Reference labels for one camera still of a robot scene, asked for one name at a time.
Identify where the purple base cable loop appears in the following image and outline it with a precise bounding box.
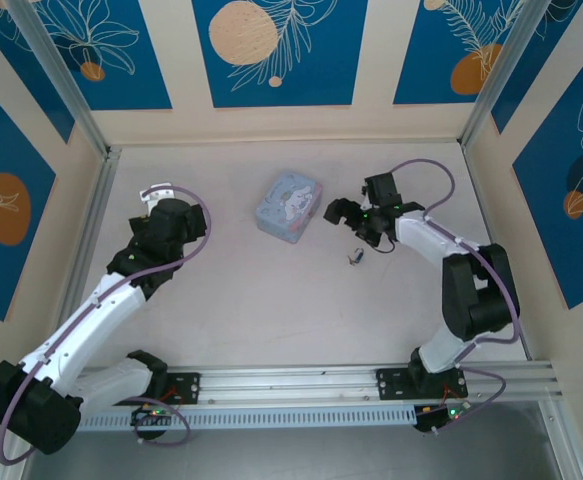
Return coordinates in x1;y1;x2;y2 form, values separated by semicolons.
134;397;191;447
420;368;508;437

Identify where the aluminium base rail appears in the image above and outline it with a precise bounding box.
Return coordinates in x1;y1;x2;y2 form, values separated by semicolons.
83;360;558;402

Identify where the aluminium side rail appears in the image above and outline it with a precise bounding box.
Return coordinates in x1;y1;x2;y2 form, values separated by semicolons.
59;145;123;326

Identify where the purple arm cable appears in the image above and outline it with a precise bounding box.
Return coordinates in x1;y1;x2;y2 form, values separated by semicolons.
390;158;522;371
0;185;214;466

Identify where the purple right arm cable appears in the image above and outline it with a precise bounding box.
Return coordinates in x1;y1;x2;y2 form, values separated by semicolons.
390;158;522;371

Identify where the pastel cartoon tin box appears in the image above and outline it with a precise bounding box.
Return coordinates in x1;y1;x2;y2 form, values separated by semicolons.
254;170;324;245

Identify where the grey slotted cable duct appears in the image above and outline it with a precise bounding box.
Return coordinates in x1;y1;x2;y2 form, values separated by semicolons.
77;404;418;433

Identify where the aluminium frame post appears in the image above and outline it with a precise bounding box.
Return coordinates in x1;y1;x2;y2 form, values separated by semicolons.
460;0;583;149
5;0;110;157

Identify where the small circuit board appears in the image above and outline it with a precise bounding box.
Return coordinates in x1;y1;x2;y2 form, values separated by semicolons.
415;402;474;432
129;405;173;427

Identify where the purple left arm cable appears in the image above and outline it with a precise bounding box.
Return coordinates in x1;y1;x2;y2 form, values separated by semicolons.
0;185;214;466

